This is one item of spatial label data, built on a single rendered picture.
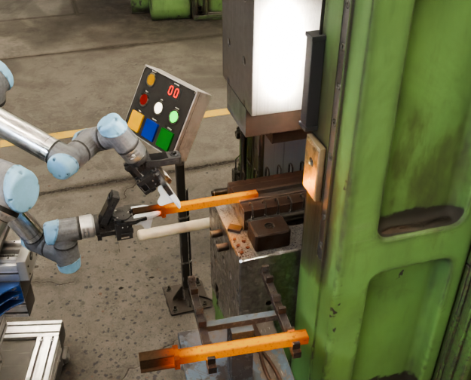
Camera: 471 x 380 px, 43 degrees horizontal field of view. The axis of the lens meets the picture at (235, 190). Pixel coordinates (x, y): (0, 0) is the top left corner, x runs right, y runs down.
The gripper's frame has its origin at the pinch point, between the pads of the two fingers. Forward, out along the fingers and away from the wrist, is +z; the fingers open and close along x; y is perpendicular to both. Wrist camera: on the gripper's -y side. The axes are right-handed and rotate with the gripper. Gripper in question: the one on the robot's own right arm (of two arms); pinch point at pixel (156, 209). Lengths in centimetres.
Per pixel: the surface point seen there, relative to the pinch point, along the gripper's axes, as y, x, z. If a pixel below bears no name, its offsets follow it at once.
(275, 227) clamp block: 2.3, 16.8, 35.2
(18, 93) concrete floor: 99, -331, -59
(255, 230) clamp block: 2.4, 16.4, 28.5
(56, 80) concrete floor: 98, -349, -28
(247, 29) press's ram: -60, 8, 27
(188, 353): -3, 63, -4
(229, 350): -3, 65, 6
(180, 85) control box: -19, -51, 20
